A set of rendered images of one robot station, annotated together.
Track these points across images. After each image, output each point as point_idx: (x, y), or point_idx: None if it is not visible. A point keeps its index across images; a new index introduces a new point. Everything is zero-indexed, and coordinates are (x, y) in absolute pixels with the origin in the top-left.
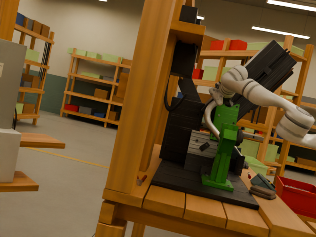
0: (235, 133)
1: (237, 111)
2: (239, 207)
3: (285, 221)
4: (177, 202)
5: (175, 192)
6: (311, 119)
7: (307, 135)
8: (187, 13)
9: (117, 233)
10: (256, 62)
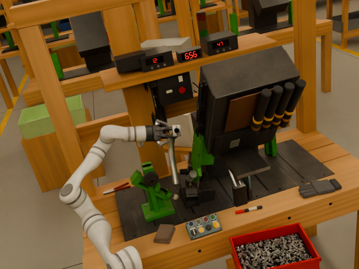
0: (135, 177)
1: (200, 143)
2: (121, 235)
3: (98, 259)
4: None
5: (112, 206)
6: (61, 198)
7: (85, 206)
8: (115, 64)
9: None
10: None
